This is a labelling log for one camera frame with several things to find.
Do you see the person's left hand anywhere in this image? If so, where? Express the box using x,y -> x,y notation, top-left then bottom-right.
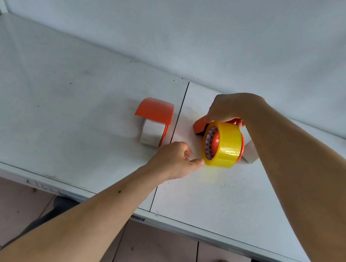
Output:
144,137 -> 208,190

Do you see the yellow tape roll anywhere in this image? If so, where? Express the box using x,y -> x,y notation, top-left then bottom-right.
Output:
199,119 -> 246,171

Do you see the white tape core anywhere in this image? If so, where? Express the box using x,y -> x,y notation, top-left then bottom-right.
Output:
241,139 -> 262,165
139,118 -> 167,149

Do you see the person's right hand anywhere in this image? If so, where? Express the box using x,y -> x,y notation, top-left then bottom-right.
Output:
203,86 -> 269,133

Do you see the person's right forearm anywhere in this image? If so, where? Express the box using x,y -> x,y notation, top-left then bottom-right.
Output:
221,97 -> 346,262

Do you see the orange tape dispenser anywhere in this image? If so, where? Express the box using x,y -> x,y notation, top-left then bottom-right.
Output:
130,95 -> 176,150
187,110 -> 249,165

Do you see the person's left forearm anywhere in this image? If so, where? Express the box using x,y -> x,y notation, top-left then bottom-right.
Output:
0,142 -> 165,262

